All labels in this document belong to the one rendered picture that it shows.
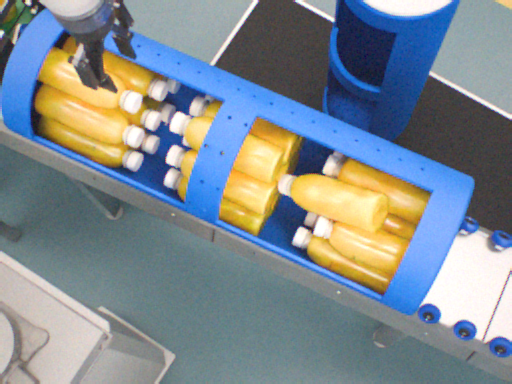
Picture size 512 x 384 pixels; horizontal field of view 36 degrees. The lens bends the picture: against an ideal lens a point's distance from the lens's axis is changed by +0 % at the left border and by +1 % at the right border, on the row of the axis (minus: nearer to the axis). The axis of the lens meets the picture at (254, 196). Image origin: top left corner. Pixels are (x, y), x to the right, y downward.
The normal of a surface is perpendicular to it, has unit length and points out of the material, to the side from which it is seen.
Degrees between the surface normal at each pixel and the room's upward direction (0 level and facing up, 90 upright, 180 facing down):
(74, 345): 4
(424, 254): 24
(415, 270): 37
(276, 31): 0
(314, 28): 0
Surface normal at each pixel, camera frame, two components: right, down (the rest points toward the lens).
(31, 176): -0.04, -0.25
